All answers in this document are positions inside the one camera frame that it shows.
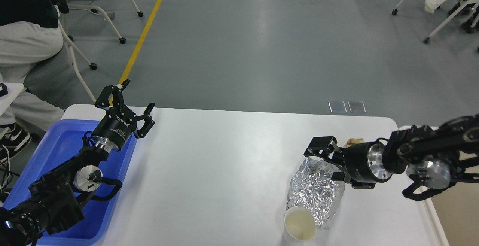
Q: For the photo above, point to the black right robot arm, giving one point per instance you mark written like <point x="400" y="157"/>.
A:
<point x="435" y="160"/>

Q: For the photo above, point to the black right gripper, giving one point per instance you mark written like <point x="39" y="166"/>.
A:
<point x="363" y="161"/>

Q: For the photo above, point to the seated person in black shirt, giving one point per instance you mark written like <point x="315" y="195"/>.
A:
<point x="29" y="34"/>

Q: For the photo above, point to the left metal floor plate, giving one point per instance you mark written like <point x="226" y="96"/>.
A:
<point x="337" y="107"/>

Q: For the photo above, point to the metal floor plate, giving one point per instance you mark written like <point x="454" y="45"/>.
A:
<point x="357" y="107"/>
<point x="337" y="107"/>

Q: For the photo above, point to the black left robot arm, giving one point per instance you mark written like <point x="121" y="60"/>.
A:
<point x="58" y="197"/>

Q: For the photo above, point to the white side table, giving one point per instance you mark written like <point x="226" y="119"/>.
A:
<point x="9" y="92"/>

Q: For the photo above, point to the right metal floor plate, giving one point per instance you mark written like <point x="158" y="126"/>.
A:
<point x="357" y="107"/>

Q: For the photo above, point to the white paper cup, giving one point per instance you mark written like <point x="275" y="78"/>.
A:
<point x="299" y="226"/>

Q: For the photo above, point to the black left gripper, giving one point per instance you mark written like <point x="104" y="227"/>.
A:
<point x="113" y="131"/>

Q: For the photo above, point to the crumpled aluminium foil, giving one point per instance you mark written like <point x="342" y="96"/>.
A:
<point x="312" y="188"/>

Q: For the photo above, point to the crumpled brown paper ball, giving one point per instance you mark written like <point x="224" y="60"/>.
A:
<point x="353" y="141"/>

